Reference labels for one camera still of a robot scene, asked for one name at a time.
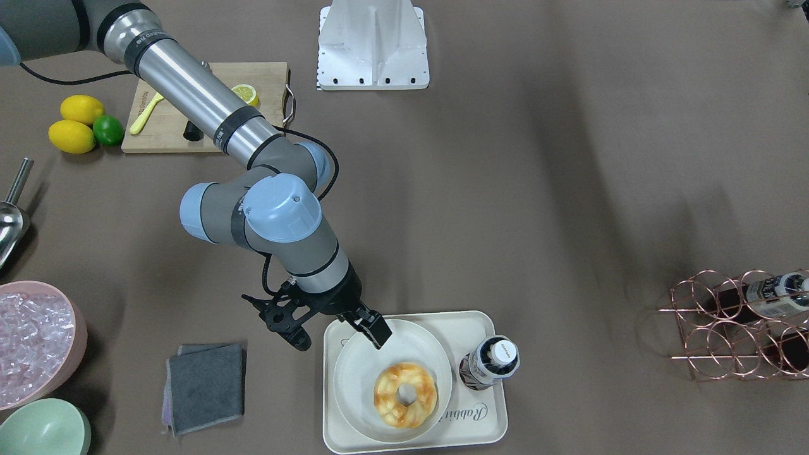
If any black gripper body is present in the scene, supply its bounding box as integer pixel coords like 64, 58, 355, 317
297, 265, 365, 317

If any cream round plate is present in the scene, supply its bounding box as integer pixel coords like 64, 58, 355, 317
333, 319, 453, 443

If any glazed twisted donut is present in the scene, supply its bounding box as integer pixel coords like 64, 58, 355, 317
374, 362, 437, 428

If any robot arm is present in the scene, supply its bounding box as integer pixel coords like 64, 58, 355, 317
2, 1, 392, 351

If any tea bottle on tray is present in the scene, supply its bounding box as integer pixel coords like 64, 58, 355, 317
458, 335, 520, 391

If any cream rabbit tray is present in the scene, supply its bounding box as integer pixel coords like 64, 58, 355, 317
322, 310, 508, 454

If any grey folded cloth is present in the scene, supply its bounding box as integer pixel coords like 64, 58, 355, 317
162, 343, 246, 437

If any steel muddler black tip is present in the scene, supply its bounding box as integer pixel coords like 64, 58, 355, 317
182, 121, 205, 142

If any half lemon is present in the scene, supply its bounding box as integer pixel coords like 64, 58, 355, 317
231, 83, 260, 107

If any bamboo cutting board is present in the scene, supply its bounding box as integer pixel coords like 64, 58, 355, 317
121, 61, 294, 154

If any yellow plastic knife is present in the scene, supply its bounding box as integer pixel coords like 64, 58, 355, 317
129, 92, 164, 135

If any green lime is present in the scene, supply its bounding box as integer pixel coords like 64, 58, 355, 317
92, 115, 125, 147

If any pink bowl of ice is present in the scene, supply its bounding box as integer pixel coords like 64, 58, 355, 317
2, 281, 87, 411

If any yellow lemon lower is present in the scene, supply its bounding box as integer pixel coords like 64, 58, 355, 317
48, 120, 96, 154

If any yellow lemon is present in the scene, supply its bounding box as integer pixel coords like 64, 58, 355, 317
59, 94, 105, 127
48, 120, 96, 154

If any green bowl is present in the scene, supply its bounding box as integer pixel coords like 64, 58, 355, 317
1, 398, 92, 454

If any yellow lemon upper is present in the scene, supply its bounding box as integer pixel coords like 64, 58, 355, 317
59, 94, 105, 127

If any steel ice scoop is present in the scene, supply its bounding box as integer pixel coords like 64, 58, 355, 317
1, 157, 35, 268

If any tea bottle in rack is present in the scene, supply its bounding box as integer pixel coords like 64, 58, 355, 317
715, 271, 808, 324

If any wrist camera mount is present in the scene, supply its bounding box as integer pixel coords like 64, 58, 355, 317
241, 277, 316, 351

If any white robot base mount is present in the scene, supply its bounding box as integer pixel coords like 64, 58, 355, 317
316, 1, 430, 90

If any copper wire bottle rack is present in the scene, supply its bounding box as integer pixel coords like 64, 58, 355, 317
659, 269, 807, 381

